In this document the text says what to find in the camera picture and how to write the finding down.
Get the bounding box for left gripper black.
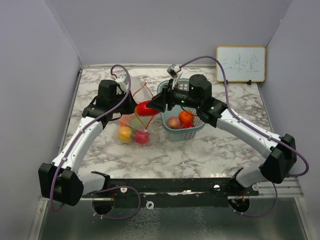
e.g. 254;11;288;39
110;89;141;115

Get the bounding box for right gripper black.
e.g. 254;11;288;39
147;78;201;112

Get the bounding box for red toy pepper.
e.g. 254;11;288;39
134;100;160;117

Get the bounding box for clear zip bag orange zipper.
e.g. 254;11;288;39
115;77;157;146

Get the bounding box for orange toy tangerine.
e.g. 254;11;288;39
178;110;194;125

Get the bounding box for red toy apple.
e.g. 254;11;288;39
134;130;150;145
181;122;195;129

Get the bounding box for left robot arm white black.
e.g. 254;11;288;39
38;78;137;206

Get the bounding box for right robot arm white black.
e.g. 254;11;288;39
147;74;297;196

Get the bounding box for pink toy peach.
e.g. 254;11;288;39
166;116;181;130

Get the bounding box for blue white plastic basket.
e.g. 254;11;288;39
157;78;206;142

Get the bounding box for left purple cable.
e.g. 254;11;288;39
49;64;132;212

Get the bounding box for purple cable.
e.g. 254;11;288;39
49;64;132;212
178;55;310;177

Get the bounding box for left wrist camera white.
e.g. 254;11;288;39
111;75;129;94

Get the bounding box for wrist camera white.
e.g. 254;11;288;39
111;75;129;94
166;64;182;89

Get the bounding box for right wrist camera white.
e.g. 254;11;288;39
166;64;182;89

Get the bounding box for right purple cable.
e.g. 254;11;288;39
178;55;310;177

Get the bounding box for small whiteboard wooden frame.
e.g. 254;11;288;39
216;45;266;83

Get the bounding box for black mounting rail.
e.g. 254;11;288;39
82;175;259;209

